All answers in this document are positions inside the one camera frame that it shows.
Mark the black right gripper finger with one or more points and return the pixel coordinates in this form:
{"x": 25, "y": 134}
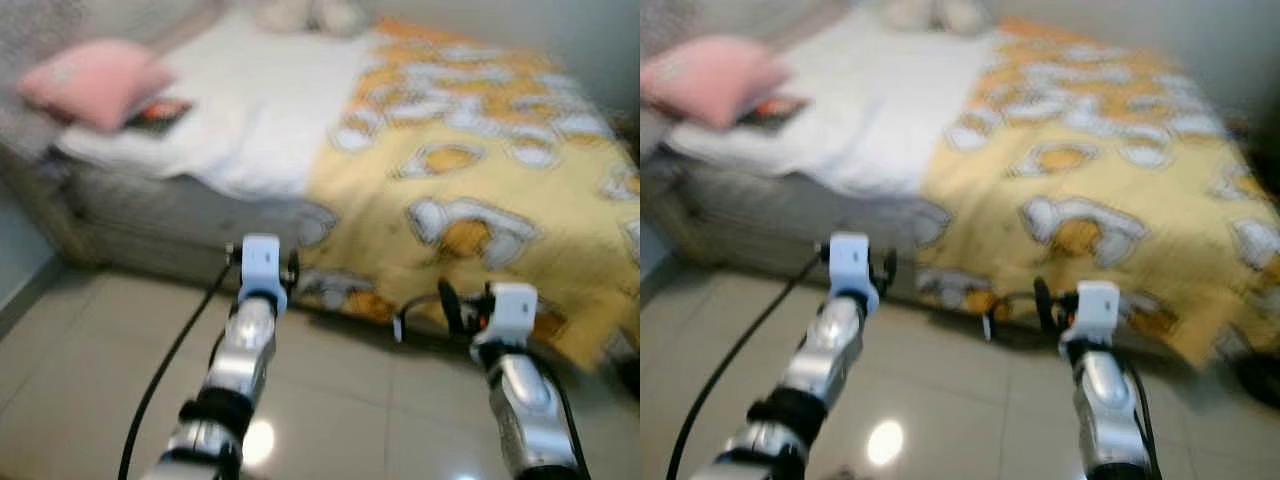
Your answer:
{"x": 453, "y": 308}
{"x": 1046, "y": 306}

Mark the yellow cartoon print blanket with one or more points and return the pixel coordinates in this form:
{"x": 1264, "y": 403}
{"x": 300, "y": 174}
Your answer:
{"x": 470, "y": 180}
{"x": 1090, "y": 180}

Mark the dark red cover book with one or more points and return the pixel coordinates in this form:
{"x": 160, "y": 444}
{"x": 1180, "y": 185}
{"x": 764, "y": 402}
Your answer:
{"x": 160, "y": 115}
{"x": 775, "y": 113}

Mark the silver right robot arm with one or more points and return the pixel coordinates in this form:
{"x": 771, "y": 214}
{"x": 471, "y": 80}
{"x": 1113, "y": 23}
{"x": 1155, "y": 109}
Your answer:
{"x": 525, "y": 400}
{"x": 1105, "y": 400}

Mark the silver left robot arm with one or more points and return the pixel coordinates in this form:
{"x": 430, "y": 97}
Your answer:
{"x": 825, "y": 360}
{"x": 240, "y": 350}

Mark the white quilted mattress pad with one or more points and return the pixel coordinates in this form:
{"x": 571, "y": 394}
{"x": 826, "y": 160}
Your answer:
{"x": 260, "y": 110}
{"x": 880, "y": 110}

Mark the black round floor object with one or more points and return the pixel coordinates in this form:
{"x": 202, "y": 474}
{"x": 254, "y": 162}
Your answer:
{"x": 1260, "y": 382}

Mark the pink embroidered pillow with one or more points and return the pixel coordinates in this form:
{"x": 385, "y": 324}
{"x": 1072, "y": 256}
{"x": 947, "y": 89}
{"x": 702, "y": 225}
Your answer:
{"x": 710, "y": 80}
{"x": 95, "y": 80}

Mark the beige plush toy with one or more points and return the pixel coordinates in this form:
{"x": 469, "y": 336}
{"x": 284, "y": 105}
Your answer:
{"x": 962, "y": 15}
{"x": 340, "y": 15}

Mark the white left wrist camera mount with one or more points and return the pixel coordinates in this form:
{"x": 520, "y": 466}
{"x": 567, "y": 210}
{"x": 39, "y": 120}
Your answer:
{"x": 262, "y": 265}
{"x": 853, "y": 262}

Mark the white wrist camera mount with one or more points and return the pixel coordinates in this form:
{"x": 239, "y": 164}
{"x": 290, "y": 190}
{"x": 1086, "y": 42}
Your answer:
{"x": 262, "y": 265}
{"x": 512, "y": 312}
{"x": 1097, "y": 310}
{"x": 853, "y": 262}

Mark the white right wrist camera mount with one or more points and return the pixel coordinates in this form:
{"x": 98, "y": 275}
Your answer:
{"x": 512, "y": 312}
{"x": 1097, "y": 310}

